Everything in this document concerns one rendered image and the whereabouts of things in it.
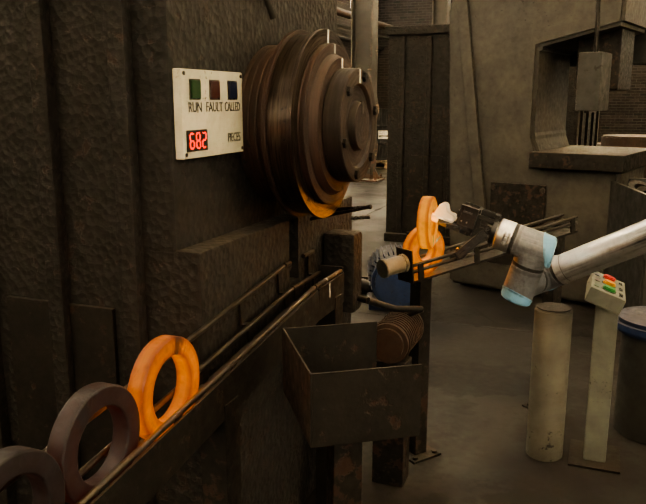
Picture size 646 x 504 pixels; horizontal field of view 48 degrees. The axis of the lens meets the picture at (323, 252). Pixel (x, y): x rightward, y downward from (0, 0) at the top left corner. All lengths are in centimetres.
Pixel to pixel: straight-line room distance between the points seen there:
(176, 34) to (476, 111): 317
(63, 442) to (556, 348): 170
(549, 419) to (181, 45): 168
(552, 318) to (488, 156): 223
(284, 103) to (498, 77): 293
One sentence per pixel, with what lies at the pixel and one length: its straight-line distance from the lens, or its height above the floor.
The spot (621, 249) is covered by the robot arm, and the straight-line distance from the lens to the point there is 212.
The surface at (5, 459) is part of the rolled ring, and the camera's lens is 104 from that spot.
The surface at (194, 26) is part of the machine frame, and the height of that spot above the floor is 133.
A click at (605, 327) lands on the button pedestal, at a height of 47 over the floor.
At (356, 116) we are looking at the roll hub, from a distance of 178.
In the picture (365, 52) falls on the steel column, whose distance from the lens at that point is 1078.
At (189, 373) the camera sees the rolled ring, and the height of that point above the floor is 69.
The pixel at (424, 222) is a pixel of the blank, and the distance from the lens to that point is 207.
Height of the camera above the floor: 118
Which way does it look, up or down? 12 degrees down
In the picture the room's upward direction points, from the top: straight up
